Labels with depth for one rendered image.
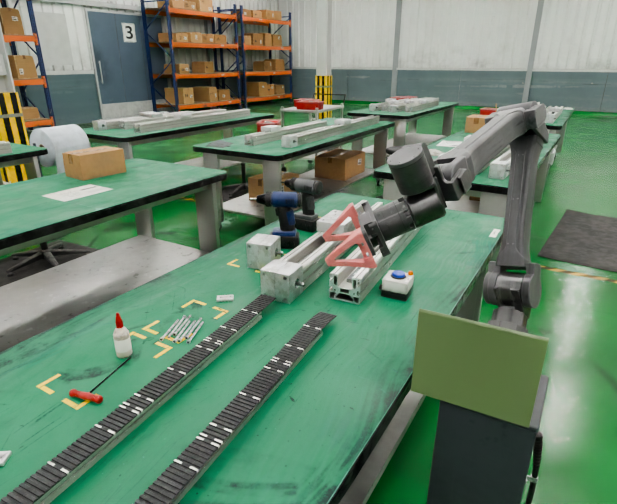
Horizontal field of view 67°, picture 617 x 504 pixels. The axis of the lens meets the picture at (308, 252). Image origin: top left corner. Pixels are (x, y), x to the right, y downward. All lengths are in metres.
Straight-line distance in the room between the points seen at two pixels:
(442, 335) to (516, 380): 0.16
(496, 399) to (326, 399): 0.35
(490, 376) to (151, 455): 0.67
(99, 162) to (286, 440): 2.54
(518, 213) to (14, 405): 1.17
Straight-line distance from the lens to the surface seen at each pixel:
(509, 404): 1.06
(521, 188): 1.17
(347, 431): 0.99
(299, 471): 0.92
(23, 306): 3.00
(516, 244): 1.13
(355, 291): 1.41
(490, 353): 1.01
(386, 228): 0.77
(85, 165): 3.19
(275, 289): 1.42
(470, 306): 2.44
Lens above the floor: 1.46
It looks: 22 degrees down
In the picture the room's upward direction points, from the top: straight up
